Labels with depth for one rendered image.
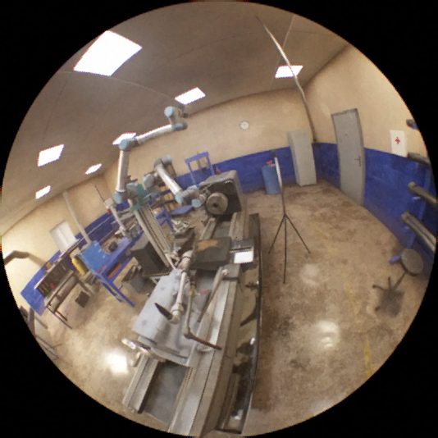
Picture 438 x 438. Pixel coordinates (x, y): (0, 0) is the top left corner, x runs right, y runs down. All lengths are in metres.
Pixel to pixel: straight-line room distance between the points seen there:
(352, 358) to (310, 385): 0.47
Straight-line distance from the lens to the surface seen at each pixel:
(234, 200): 1.89
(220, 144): 5.13
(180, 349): 0.80
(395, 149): 2.83
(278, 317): 1.78
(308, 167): 4.94
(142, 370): 1.11
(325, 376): 1.73
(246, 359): 1.28
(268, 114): 5.20
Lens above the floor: 1.66
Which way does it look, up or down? 25 degrees down
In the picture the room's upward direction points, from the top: 20 degrees counter-clockwise
